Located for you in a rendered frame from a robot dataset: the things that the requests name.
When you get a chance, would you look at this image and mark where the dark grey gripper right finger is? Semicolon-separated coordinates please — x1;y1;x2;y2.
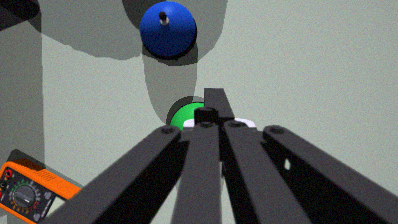
214;88;398;224

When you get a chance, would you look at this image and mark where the blue bell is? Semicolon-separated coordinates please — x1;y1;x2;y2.
140;1;197;60

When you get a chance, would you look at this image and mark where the green dome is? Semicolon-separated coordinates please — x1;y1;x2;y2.
170;102;204;130

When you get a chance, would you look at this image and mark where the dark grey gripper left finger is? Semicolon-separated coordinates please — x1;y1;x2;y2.
38;88;222;224

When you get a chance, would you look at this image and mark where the orange digital multimeter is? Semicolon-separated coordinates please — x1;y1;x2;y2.
0;158;81;224

